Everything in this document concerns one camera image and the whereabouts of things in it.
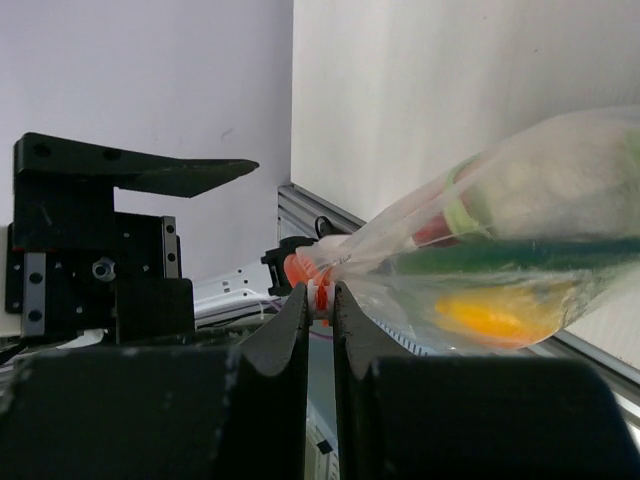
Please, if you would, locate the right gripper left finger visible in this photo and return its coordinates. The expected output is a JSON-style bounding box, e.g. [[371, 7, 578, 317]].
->
[[1, 286, 309, 479]]

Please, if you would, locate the white toy cauliflower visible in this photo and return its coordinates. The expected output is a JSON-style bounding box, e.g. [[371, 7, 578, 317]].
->
[[443, 106, 639, 240]]

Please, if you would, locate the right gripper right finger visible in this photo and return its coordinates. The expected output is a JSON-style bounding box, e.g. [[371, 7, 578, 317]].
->
[[333, 284, 639, 479]]

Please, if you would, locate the clear zip bag orange zipper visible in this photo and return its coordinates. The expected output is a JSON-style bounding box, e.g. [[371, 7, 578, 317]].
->
[[282, 104, 640, 351]]

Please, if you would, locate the green toy chili pepper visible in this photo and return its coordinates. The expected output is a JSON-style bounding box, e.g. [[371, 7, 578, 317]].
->
[[388, 238, 639, 275]]

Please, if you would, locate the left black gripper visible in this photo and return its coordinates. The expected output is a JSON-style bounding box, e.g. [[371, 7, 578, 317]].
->
[[4, 132, 259, 345]]

